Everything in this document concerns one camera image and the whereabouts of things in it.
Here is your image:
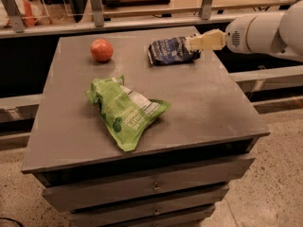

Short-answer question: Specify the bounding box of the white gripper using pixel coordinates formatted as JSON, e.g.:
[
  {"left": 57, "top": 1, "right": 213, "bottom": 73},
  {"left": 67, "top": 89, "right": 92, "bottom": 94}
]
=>
[{"left": 187, "top": 16, "right": 256, "bottom": 54}]

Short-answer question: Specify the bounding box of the blue chip bag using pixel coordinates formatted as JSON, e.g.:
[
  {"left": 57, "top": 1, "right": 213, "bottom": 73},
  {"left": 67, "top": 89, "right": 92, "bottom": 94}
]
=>
[{"left": 148, "top": 37, "right": 201, "bottom": 66}]

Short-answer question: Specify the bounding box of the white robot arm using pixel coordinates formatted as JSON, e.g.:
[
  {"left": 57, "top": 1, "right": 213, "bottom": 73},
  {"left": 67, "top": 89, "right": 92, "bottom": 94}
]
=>
[{"left": 185, "top": 1, "right": 303, "bottom": 62}]

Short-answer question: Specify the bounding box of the red apple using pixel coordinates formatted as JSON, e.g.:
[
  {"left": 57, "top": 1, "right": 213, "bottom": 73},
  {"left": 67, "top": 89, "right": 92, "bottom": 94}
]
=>
[{"left": 91, "top": 39, "right": 114, "bottom": 62}]

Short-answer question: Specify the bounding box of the green chip bag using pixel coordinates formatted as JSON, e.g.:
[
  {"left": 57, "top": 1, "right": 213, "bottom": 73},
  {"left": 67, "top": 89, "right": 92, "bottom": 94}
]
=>
[{"left": 85, "top": 76, "right": 170, "bottom": 151}]

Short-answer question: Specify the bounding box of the orange white bag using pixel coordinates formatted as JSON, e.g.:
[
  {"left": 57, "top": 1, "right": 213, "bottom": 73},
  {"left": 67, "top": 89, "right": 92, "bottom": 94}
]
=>
[{"left": 0, "top": 0, "right": 45, "bottom": 27}]

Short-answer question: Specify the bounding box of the grey drawer cabinet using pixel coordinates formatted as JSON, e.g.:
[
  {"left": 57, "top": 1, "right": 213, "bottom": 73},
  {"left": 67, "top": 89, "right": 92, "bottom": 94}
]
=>
[{"left": 22, "top": 27, "right": 269, "bottom": 227}]

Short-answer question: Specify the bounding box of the top drawer front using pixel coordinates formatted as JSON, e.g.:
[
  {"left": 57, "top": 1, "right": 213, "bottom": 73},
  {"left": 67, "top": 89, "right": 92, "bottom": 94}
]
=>
[{"left": 43, "top": 153, "right": 254, "bottom": 212}]

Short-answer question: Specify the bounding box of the drawer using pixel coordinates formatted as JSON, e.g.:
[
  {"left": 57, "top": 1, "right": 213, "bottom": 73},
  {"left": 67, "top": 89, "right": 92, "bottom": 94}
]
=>
[
  {"left": 43, "top": 153, "right": 254, "bottom": 212},
  {"left": 103, "top": 204, "right": 217, "bottom": 227},
  {"left": 68, "top": 183, "right": 230, "bottom": 227}
]

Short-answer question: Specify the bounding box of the middle drawer front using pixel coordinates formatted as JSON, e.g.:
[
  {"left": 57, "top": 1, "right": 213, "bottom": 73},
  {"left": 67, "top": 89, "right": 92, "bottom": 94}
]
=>
[{"left": 68, "top": 183, "right": 230, "bottom": 227}]

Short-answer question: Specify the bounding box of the bottom drawer front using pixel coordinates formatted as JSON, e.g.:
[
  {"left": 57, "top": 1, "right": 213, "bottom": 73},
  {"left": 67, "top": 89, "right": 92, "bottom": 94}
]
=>
[{"left": 103, "top": 204, "right": 217, "bottom": 227}]

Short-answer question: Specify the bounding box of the grey metal rail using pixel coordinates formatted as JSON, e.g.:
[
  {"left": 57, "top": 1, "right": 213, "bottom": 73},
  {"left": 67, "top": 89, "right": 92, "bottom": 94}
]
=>
[{"left": 0, "top": 10, "right": 285, "bottom": 40}]

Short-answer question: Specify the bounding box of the right metal bracket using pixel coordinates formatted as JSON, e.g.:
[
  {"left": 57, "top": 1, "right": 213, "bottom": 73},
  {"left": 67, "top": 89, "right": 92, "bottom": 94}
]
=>
[{"left": 199, "top": 0, "right": 213, "bottom": 20}]

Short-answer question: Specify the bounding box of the metal bracket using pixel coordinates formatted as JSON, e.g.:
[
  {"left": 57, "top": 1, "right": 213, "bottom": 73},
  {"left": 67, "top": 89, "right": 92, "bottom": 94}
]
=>
[
  {"left": 1, "top": 0, "right": 26, "bottom": 33},
  {"left": 90, "top": 0, "right": 104, "bottom": 27},
  {"left": 199, "top": 0, "right": 213, "bottom": 20}
]

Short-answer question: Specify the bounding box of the black wooden handled tool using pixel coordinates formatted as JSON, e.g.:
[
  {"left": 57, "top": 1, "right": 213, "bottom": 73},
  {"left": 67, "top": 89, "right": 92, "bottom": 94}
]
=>
[{"left": 101, "top": 0, "right": 170, "bottom": 8}]

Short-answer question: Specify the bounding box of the middle metal bracket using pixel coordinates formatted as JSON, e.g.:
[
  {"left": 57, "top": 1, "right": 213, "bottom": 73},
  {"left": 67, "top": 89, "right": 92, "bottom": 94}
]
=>
[{"left": 90, "top": 0, "right": 104, "bottom": 27}]

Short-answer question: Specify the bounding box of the left metal bracket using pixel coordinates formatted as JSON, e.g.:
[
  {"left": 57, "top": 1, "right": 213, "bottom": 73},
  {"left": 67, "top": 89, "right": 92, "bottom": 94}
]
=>
[{"left": 1, "top": 0, "right": 26, "bottom": 33}]

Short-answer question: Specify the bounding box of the black floor cable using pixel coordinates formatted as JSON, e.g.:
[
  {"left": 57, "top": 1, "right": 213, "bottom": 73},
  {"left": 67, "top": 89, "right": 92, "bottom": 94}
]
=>
[{"left": 0, "top": 217, "right": 25, "bottom": 227}]

